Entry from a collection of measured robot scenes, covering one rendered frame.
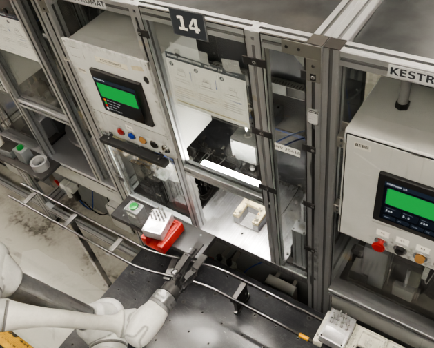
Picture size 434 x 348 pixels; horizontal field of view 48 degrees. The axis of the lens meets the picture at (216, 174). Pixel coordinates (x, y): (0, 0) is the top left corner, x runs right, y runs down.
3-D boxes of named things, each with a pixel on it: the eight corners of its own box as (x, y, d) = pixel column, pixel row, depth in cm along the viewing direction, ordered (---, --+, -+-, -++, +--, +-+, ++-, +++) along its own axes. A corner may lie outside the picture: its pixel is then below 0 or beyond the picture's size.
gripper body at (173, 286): (177, 305, 180) (192, 285, 185) (172, 293, 174) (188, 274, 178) (162, 296, 183) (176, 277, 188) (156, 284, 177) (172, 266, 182)
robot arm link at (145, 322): (150, 296, 171) (141, 300, 182) (122, 333, 163) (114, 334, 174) (173, 316, 172) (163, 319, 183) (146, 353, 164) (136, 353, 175)
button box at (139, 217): (130, 223, 232) (123, 208, 223) (140, 211, 236) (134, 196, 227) (142, 229, 228) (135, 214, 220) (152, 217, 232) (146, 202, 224)
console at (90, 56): (96, 133, 209) (55, 41, 176) (138, 95, 224) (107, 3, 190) (172, 164, 190) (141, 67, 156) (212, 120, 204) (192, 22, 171)
